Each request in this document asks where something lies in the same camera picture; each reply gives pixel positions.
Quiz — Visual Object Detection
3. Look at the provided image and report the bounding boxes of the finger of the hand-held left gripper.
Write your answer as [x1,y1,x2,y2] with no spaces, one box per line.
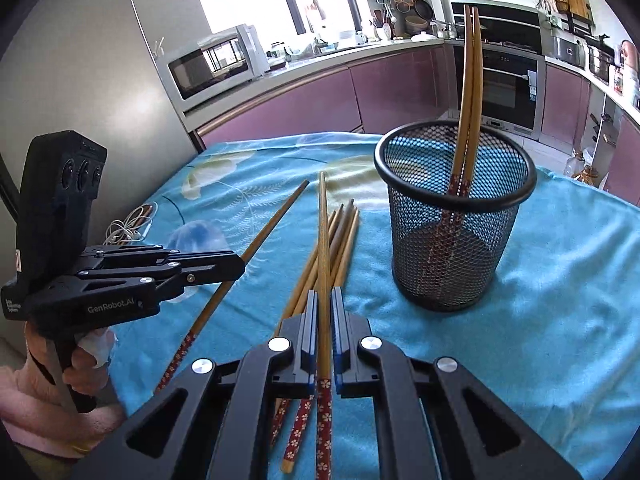
[75,244,246,287]
[30,264,202,334]

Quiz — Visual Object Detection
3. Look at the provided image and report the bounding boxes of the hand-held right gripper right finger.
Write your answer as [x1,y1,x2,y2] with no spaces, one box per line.
[331,287,583,480]

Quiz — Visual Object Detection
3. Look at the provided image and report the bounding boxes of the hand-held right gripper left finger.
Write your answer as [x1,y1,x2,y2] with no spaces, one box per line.
[70,290,319,480]

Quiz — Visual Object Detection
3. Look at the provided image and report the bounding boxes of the black mesh utensil holder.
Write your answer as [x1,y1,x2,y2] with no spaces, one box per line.
[374,120,538,313]

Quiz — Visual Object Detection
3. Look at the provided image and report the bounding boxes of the person's left forearm pink sleeve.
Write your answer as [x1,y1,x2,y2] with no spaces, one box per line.
[0,364,126,461]

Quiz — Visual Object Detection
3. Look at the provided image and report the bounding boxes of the person's left hand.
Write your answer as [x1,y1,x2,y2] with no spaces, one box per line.
[24,322,119,398]

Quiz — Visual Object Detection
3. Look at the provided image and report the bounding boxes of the grey refrigerator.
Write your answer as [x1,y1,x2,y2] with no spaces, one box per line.
[0,0,213,361]

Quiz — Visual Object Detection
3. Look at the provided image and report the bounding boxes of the purple lower cabinets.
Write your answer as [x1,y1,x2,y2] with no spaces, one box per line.
[542,62,640,206]
[192,42,453,152]

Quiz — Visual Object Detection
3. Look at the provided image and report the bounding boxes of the white microwave oven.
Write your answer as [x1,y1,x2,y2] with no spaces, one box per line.
[166,24,271,102]

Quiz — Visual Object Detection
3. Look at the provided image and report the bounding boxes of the blue floral tablecloth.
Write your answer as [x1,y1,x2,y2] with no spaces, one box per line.
[107,132,640,480]

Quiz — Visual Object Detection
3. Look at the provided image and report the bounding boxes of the yellow cooking oil bottle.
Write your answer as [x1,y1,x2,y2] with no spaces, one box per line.
[572,150,601,189]

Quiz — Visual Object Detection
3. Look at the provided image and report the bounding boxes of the built-in black oven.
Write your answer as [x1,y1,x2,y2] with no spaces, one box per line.
[452,42,546,136]

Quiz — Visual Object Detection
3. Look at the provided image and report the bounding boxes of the black glass range hood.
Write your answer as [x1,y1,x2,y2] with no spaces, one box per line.
[451,1,544,56]

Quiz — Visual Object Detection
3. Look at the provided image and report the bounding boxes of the silver rice cooker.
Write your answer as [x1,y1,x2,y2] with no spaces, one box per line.
[550,35,587,69]

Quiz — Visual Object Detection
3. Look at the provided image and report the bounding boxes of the steel stock pot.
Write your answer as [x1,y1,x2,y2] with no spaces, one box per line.
[587,44,614,84]

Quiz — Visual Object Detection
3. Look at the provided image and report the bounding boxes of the pink thermos jug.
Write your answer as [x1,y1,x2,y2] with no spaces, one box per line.
[619,40,640,96]

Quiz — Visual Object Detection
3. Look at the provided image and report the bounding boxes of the black countertop storage rack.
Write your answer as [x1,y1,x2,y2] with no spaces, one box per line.
[532,0,597,37]

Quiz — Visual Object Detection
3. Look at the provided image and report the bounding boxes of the white earphone cable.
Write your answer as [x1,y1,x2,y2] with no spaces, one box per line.
[104,201,159,247]

